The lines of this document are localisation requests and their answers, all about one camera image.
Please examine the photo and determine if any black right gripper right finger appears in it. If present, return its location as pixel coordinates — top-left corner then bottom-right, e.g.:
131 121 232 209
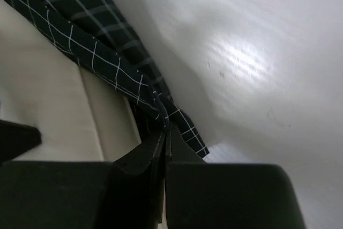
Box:
166 125 305 228

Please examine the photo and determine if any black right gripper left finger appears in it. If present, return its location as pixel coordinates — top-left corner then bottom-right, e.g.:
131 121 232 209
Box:
1 132 166 228

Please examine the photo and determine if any dark checkered pillowcase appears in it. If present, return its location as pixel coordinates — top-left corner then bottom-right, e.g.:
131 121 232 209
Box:
4 0 208 157

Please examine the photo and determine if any cream white pillow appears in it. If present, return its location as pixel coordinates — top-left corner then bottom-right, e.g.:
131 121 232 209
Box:
1 1 141 161

